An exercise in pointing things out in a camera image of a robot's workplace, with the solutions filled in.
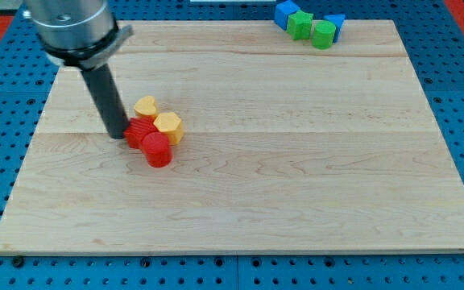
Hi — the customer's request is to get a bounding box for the yellow hexagon block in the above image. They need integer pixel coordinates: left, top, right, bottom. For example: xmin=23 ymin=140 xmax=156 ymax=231
xmin=154 ymin=112 xmax=184 ymax=145

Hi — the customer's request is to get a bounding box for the blue cube block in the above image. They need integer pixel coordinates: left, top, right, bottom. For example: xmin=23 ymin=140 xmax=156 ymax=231
xmin=274 ymin=0 xmax=300 ymax=31

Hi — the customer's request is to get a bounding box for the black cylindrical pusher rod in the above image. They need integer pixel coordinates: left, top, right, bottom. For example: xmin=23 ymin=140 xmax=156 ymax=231
xmin=81 ymin=64 xmax=129 ymax=139

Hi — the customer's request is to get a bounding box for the wooden board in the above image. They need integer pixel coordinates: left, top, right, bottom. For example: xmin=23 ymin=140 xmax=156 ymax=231
xmin=0 ymin=20 xmax=464 ymax=256

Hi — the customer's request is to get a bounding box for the red cylinder block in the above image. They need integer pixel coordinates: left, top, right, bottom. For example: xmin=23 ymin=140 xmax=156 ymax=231
xmin=141 ymin=132 xmax=172 ymax=168

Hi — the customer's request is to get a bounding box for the red star block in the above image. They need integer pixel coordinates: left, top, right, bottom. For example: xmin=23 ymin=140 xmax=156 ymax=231
xmin=123 ymin=117 xmax=158 ymax=149

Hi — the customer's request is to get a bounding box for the green star block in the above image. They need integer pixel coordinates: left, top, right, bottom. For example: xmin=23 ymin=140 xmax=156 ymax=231
xmin=286 ymin=10 xmax=314 ymax=40

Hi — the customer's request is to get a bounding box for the yellow heart block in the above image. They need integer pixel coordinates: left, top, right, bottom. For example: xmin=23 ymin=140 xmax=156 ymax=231
xmin=134 ymin=96 xmax=159 ymax=120

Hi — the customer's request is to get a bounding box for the green cylinder block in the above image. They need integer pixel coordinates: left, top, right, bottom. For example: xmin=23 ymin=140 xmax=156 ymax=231
xmin=312 ymin=20 xmax=336 ymax=50

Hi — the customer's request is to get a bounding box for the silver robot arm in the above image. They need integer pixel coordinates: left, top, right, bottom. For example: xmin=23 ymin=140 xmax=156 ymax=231
xmin=23 ymin=0 xmax=133 ymax=139

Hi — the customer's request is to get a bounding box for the blue triangle block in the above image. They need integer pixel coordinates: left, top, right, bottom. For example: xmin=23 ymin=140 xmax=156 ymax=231
xmin=324 ymin=14 xmax=346 ymax=44

